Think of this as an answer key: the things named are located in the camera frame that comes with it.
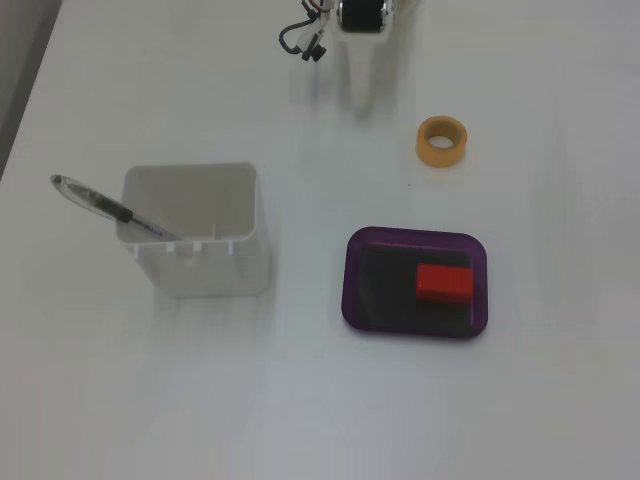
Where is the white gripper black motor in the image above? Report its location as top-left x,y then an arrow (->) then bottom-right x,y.
335,0 -> 396,120

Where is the red cube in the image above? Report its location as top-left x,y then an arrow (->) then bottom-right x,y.
415,263 -> 474,306

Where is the yellow tape roll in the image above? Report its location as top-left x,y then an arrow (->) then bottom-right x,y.
415,115 -> 469,169

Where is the purple metal tray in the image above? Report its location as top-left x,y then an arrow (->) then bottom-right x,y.
341,226 -> 489,343

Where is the white plastic container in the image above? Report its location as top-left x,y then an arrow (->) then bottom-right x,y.
115,161 -> 274,299

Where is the black clear pen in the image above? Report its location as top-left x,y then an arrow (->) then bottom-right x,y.
49,173 -> 186,243

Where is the black cable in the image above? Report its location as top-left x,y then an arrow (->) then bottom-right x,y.
278,0 -> 327,63

